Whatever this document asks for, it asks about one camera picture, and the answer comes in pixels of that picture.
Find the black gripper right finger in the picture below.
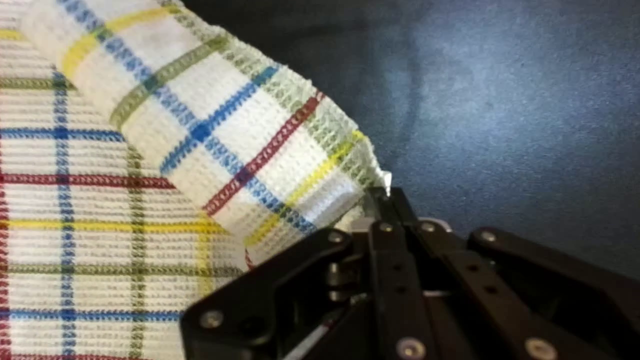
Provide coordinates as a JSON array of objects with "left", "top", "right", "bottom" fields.
[{"left": 389, "top": 186, "right": 640, "bottom": 360}]

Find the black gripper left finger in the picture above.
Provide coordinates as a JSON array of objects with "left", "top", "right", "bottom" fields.
[{"left": 179, "top": 186, "right": 430, "bottom": 360}]

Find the white checked tea towel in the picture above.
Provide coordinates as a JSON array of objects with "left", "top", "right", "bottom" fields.
[{"left": 0, "top": 0, "right": 395, "bottom": 360}]

